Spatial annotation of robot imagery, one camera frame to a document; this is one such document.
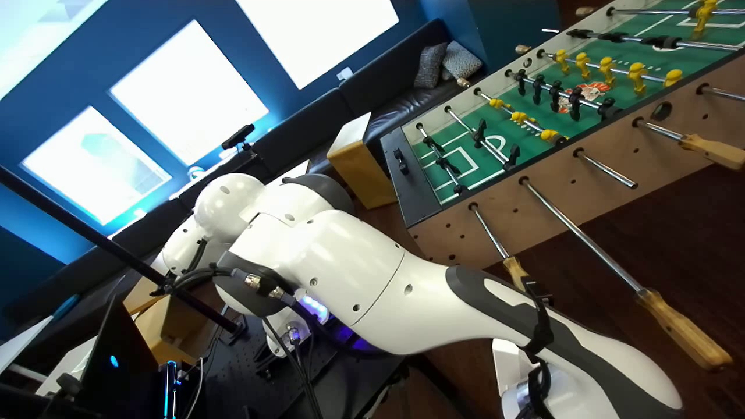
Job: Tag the black score counter beads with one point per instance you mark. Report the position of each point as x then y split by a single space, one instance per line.
402 165

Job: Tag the bright window pane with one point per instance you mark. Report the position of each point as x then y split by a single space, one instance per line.
189 94
37 32
327 37
93 167

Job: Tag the steel rod five black players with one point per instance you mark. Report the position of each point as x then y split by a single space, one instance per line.
718 153

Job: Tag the wooden cube white lid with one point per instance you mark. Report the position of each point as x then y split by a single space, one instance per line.
361 176

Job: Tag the steel rod two black players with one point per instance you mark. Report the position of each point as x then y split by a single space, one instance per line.
683 329

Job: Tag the wooden foosball table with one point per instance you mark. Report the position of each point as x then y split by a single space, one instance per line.
660 159

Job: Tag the black laptop screen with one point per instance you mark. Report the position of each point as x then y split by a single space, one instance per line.
118 364

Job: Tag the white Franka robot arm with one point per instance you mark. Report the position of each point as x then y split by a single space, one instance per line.
349 272

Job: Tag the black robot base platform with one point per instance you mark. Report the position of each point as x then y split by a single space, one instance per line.
233 381

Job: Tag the steel rod three yellow players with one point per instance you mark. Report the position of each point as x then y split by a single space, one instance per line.
609 172

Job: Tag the brown cardboard box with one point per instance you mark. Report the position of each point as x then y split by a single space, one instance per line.
176 328

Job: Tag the light grey cushion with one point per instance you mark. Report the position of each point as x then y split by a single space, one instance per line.
463 59

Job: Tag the steel rod five yellow players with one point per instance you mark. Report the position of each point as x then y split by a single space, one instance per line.
639 75

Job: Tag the steel rod two yellow players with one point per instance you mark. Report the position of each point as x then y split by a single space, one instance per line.
702 20

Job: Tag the black camera on stand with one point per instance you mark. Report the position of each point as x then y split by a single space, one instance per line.
239 136

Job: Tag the black diagonal stand pole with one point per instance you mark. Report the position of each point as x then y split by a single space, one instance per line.
93 236

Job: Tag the steel rod three black players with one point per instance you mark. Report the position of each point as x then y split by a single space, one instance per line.
515 274
660 41

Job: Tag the dark grey cushion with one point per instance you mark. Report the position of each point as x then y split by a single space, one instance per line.
432 67

